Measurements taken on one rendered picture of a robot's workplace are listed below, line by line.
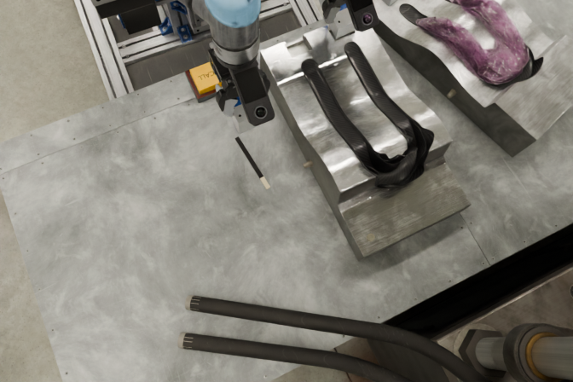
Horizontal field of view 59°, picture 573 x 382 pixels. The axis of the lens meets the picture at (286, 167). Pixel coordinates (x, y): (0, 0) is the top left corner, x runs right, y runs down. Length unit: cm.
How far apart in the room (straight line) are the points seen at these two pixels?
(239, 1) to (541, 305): 89
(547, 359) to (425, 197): 40
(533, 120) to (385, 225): 39
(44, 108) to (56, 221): 111
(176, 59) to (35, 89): 63
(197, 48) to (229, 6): 127
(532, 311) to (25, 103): 190
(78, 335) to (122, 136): 43
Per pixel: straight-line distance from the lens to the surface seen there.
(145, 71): 195
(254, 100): 86
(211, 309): 103
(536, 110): 122
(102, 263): 112
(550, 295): 125
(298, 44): 119
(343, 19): 114
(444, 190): 112
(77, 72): 226
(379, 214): 106
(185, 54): 196
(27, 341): 202
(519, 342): 93
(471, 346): 112
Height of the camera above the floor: 187
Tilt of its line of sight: 71 degrees down
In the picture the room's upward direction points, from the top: 9 degrees clockwise
